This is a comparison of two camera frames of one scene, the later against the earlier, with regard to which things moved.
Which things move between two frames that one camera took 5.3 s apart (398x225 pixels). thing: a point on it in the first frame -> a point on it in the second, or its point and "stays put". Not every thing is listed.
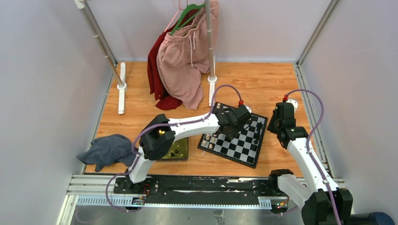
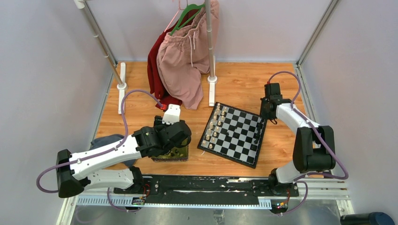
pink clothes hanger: (174, 18) stays put
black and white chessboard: (244, 148) stays put
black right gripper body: (274, 123) -> (264, 113)
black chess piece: (259, 125) stays put
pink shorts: (183, 56) stays put
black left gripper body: (236, 128) -> (158, 125)
